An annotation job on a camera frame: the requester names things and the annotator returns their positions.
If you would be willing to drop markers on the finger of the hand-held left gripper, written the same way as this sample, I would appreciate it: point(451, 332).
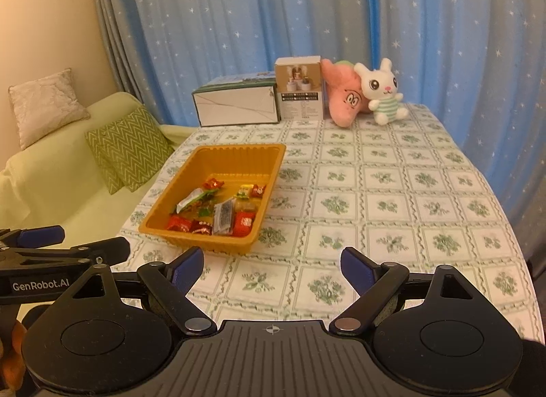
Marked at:
point(106, 250)
point(38, 237)

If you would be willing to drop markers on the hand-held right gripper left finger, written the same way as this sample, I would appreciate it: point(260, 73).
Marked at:
point(187, 271)

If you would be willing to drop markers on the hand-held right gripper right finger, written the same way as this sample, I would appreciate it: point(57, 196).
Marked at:
point(358, 271)

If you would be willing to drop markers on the dark red foil candy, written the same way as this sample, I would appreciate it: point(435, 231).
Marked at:
point(202, 227)

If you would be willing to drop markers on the wide red snack packet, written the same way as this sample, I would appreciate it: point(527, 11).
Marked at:
point(179, 223)

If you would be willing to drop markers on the dark transparent snack packet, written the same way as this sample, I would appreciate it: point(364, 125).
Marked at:
point(224, 217)

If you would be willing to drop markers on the square red candy packet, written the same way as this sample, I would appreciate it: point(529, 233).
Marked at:
point(243, 223)

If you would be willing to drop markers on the small red candy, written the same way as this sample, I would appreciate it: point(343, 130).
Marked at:
point(258, 190)
point(212, 183)

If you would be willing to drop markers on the yellow green candy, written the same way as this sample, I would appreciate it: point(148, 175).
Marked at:
point(244, 189)

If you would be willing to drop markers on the orange plastic tray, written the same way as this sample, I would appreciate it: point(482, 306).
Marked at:
point(239, 162)

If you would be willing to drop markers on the person's left hand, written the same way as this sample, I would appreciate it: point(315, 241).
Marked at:
point(13, 346)

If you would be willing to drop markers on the pale green sofa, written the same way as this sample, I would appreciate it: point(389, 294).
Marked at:
point(55, 192)

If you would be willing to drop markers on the green floral checked tablecloth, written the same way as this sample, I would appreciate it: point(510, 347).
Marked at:
point(384, 192)

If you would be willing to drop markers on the green chevron pillow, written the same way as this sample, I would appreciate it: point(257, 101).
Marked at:
point(128, 149)

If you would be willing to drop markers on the beige square cushion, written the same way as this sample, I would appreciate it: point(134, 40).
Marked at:
point(45, 107)

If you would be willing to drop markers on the long white cardboard box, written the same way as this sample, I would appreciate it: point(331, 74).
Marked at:
point(234, 104)

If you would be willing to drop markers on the pink star plush toy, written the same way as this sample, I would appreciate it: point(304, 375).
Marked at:
point(343, 96)

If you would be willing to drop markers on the brown product box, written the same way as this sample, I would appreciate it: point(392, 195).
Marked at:
point(300, 98)

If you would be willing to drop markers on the white bunny plush toy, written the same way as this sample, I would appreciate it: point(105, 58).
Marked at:
point(381, 89)

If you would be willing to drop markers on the blue star-print curtain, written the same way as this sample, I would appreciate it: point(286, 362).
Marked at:
point(460, 38)
point(213, 17)

